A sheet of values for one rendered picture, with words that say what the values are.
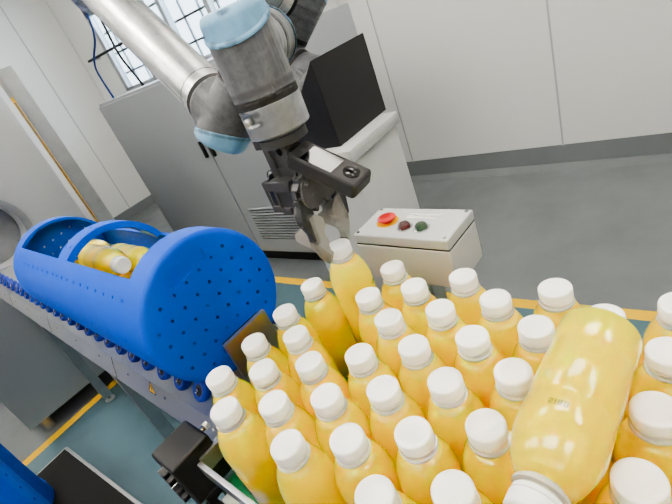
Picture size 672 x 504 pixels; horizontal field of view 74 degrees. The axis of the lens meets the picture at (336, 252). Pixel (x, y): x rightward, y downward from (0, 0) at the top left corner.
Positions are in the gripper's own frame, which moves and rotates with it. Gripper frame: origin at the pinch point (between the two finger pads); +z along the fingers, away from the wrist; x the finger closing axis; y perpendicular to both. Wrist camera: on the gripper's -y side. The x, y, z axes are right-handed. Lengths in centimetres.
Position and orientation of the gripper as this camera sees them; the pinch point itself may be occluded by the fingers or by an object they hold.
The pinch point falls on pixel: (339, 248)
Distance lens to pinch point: 71.0
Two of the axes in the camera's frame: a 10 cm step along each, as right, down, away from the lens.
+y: -7.3, -0.8, 6.8
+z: 3.4, 8.2, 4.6
